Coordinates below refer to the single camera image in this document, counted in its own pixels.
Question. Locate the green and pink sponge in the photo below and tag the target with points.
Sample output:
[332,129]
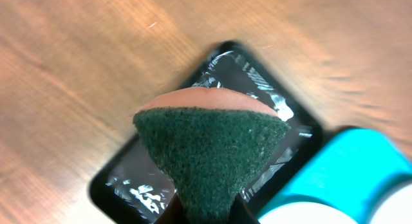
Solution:
[211,142]

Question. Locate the light blue plate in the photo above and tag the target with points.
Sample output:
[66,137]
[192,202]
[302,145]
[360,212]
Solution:
[305,213]

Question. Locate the black water tray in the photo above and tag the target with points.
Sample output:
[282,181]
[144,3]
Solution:
[131,189]

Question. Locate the blue plastic tray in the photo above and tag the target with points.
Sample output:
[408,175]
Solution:
[352,172]

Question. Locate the white plate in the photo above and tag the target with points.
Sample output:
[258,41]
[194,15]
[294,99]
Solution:
[395,208]

